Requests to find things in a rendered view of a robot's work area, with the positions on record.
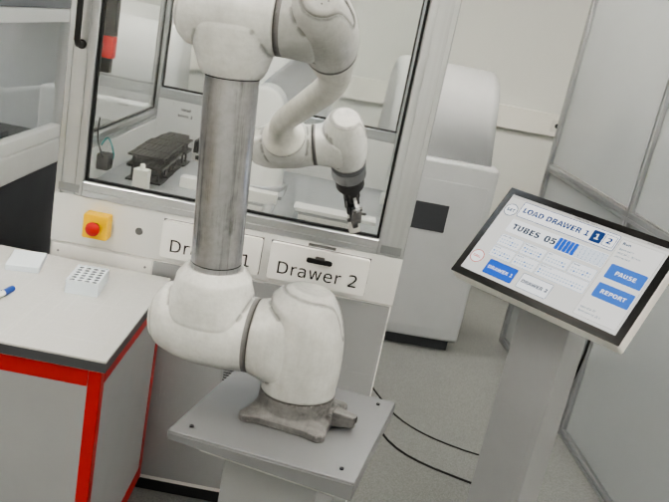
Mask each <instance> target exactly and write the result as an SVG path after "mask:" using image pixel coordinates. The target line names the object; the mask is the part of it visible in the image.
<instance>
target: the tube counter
mask: <svg viewBox="0 0 669 502"><path fill-rule="evenodd" d="M540 244H541V245H544V246H546V247H549V248H552V249H554V250H557V251H558V252H561V253H563V254H566V255H568V256H571V257H573V258H576V259H579V260H581V261H584V262H586V263H589V264H591V265H594V266H596V267H599V268H601V267H602V265H603V264H604V262H605V261H606V259H607V258H608V256H609V254H606V253H603V252H601V251H598V250H595V249H593V248H590V247H587V246H585V245H582V244H580V243H577V242H574V241H572V240H569V239H566V238H564V237H561V236H558V235H556V234H553V233H550V232H548V233H547V235H546V236H545V237H544V239H543V240H542V242H541V243H540Z"/></svg>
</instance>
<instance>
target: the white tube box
mask: <svg viewBox="0 0 669 502"><path fill-rule="evenodd" d="M109 271H110V269H106V268H100V267H94V266H88V265H82V264H79V265H78V266H77V267H76V268H75V269H74V270H73V272H72V273H71V274H70V275H69V276H68V278H67V279H66V285H65V293H70V294H76V295H83V296H89V297H95V298H97V297H98V295H99V294H100V292H101V291H102V289H103V288H104V286H105V285H106V283H107V282H108V280H109Z"/></svg>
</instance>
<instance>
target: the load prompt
mask: <svg viewBox="0 0 669 502"><path fill-rule="evenodd" d="M516 216H518V217H521V218H523V219H526V220H529V221H531V222H534V223H537V224H539V225H542V226H545V227H547V228H549V229H552V230H555V231H557V232H560V233H563V234H565V235H568V236H571V237H573V238H576V239H579V240H581V241H584V242H587V243H589V244H592V245H595V246H597V247H600V248H603V249H605V250H608V251H611V252H612V251H613V249H614V248H615V246H616V245H617V243H618V242H619V240H620V239H621V237H622V236H620V235H617V234H614V233H611V232H609V231H606V230H603V229H600V228H597V227H595V226H592V225H589V224H586V223H583V222H581V221H578V220H575V219H572V218H569V217H566V216H564V215H561V214H558V213H555V212H552V211H550V210H547V209H544V208H541V207H538V206H536V205H533V204H531V203H528V202H525V204H524V205H523V206H522V208H521V209H520V210H519V212H518V213H517V215H516Z"/></svg>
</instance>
